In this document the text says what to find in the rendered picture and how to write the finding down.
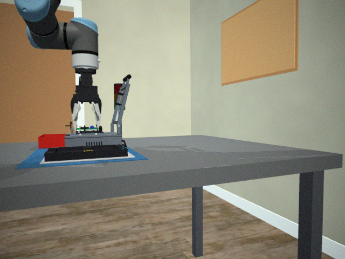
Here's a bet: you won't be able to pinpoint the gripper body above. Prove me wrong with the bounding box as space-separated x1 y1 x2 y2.
75 67 98 104

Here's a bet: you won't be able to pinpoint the red bin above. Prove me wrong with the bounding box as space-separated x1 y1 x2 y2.
38 134 66 148

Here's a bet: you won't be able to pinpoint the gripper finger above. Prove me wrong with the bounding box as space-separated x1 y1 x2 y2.
92 95 102 128
71 94 81 132

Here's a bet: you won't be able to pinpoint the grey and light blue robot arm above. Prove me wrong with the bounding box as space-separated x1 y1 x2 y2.
14 0 100 70

